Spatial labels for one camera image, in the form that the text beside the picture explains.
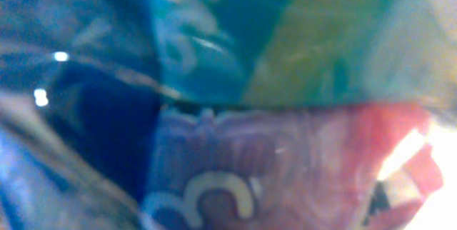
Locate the blue tissue pack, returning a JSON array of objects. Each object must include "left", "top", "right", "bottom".
[{"left": 0, "top": 0, "right": 457, "bottom": 230}]

